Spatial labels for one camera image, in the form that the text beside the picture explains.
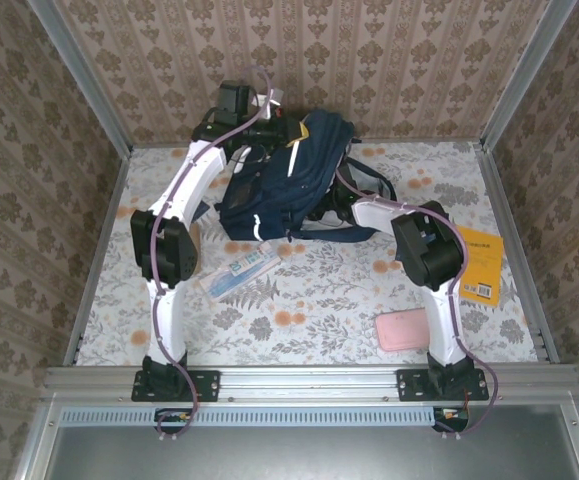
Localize yellow book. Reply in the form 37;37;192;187
454;224;505;308

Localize pink pencil case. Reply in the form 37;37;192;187
373;307;433;353

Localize aluminium table side rail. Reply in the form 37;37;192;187
62;147;134;366
472;143;561;364

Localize grey metal sheet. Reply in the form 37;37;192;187
43;404;579;480

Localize navy blue backpack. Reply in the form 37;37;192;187
213;109;398;244

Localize aluminium frame post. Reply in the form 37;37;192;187
479;0;579;151
27;0;134;154

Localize aluminium mounting rail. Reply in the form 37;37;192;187
43;364;579;404

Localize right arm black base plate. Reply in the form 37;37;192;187
396;368;490;403

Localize white slotted cable duct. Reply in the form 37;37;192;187
61;405;470;427

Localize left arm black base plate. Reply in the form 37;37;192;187
131;368;221;403

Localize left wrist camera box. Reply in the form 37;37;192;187
250;87;286;122

